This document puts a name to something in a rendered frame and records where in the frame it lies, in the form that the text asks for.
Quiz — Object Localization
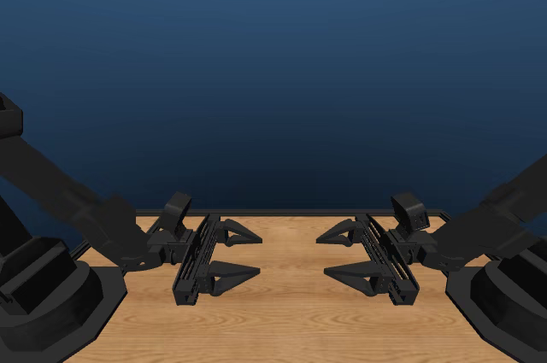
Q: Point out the black table frame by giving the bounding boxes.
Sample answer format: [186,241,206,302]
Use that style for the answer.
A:
[69,208,452,271]

